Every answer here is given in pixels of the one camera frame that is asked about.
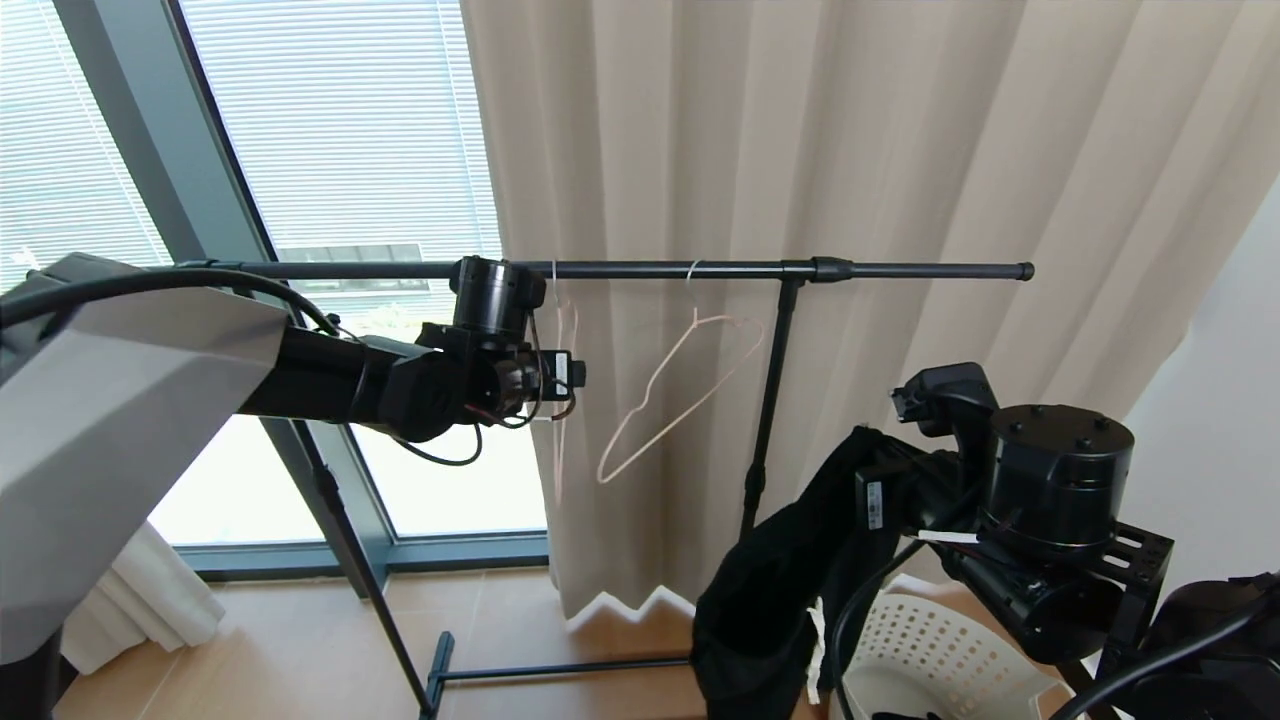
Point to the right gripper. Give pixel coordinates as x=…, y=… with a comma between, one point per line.
x=920, y=490

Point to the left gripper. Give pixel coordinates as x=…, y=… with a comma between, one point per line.
x=560, y=372

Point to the pink clothes hanger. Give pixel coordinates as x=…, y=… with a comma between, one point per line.
x=696, y=318
x=560, y=460

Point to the black shorts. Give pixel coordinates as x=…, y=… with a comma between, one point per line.
x=780, y=580

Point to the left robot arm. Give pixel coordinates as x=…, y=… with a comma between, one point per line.
x=130, y=420

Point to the black clothes rack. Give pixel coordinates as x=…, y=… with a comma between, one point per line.
x=640, y=270

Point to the white laundry basket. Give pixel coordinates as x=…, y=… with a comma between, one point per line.
x=940, y=650

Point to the window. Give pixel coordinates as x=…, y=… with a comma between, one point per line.
x=350, y=130

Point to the beige curtain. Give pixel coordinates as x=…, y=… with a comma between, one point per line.
x=900, y=150

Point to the white curtain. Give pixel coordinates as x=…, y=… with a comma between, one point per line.
x=150, y=600

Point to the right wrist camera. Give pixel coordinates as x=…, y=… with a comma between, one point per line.
x=950, y=400

